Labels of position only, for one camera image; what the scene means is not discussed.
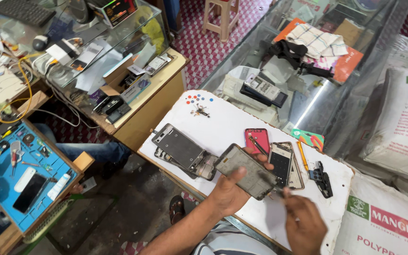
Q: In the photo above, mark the person's left hand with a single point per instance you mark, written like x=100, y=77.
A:
x=230, y=198

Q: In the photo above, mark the person's right hand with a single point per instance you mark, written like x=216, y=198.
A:
x=305, y=226

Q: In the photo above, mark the person's right fingers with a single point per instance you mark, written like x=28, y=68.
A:
x=292, y=200

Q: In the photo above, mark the grey phone frame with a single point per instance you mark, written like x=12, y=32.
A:
x=255, y=179

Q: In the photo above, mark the phone display with black screen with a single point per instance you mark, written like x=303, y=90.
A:
x=280, y=163

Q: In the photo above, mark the green and orange card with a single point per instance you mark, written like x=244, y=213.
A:
x=308, y=138

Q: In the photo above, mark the red phone back cover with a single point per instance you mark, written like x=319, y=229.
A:
x=259, y=136

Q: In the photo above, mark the person's striped shirt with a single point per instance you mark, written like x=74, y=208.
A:
x=232, y=242

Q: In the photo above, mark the white sack with red print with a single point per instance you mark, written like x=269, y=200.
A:
x=384, y=226

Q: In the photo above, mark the black phone body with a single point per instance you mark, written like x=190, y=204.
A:
x=278, y=101

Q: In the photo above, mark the white work board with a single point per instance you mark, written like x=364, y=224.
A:
x=221, y=124

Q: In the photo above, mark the brown sandal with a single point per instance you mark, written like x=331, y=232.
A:
x=176, y=209

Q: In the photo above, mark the white opened phone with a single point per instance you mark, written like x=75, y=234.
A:
x=262, y=86

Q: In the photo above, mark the heap of small phone parts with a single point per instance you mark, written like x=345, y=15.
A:
x=200, y=111

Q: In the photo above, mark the white printed sack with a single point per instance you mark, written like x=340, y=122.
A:
x=402, y=131

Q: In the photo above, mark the large glass display counter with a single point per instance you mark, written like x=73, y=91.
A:
x=363, y=88

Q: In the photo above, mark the group of coloured round stickers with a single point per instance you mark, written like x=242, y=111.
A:
x=194, y=99

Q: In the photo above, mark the orange flat packet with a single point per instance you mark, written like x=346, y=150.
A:
x=345, y=65

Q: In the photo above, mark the white checked cloth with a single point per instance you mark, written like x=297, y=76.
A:
x=317, y=40

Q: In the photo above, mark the wooden desk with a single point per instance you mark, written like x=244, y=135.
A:
x=151, y=102

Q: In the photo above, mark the silver opened phone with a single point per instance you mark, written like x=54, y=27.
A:
x=158, y=64

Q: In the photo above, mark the beige plastic stool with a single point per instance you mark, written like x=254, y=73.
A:
x=221, y=17

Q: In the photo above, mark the pile of black phones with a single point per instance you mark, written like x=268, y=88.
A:
x=113, y=108

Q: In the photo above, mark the open cardboard box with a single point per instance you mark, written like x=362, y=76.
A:
x=117, y=76

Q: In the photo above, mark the wooden repair table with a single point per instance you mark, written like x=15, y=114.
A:
x=80, y=163

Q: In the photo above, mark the white tube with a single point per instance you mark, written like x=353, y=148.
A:
x=58, y=187

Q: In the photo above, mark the small glass showcase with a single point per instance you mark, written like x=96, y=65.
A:
x=119, y=39

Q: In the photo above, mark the black printed product box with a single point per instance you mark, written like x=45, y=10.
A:
x=113, y=12

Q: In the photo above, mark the black smartphone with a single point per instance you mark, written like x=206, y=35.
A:
x=29, y=193

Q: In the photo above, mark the white charger adapter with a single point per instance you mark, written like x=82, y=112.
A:
x=58, y=53

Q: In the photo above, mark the blue repair mat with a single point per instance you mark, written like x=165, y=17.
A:
x=9, y=177

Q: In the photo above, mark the black keyboard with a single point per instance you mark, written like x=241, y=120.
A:
x=19, y=10

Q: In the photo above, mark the gold phone frame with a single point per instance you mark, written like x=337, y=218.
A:
x=297, y=177

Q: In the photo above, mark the black phone camera bracket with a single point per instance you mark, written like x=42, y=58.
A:
x=323, y=180

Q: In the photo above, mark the black phone housing frame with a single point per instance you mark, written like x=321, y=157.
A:
x=204, y=168

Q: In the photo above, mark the dark metal phone frame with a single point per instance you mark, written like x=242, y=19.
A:
x=180, y=145

